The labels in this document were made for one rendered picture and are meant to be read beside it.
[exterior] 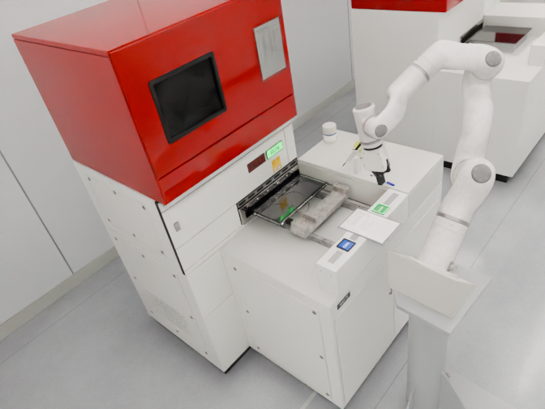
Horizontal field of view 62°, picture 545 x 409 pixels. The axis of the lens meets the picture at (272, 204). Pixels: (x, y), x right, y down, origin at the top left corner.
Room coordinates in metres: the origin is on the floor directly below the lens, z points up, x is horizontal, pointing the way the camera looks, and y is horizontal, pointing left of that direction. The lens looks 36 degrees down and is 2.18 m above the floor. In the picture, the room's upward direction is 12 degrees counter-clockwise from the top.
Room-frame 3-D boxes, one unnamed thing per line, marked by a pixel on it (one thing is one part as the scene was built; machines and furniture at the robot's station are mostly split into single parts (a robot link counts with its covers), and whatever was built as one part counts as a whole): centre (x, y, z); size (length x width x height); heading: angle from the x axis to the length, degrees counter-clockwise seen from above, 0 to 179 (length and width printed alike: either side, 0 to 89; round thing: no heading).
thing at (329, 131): (2.12, -0.37, 1.01); 0.07 x 0.07 x 0.10
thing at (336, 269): (1.39, -0.35, 0.89); 0.55 x 0.09 x 0.14; 132
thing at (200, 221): (1.75, 0.14, 1.02); 0.82 x 0.03 x 0.40; 132
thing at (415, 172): (1.89, -0.51, 0.89); 0.62 x 0.35 x 0.14; 42
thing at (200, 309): (2.00, 0.36, 0.41); 0.82 x 0.71 x 0.82; 132
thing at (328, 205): (1.66, -0.22, 0.87); 0.36 x 0.08 x 0.03; 132
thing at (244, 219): (1.85, -0.01, 0.89); 0.44 x 0.02 x 0.10; 132
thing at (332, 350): (1.68, -0.29, 0.41); 0.97 x 0.64 x 0.82; 132
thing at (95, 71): (1.98, 0.34, 1.52); 0.81 x 0.75 x 0.59; 132
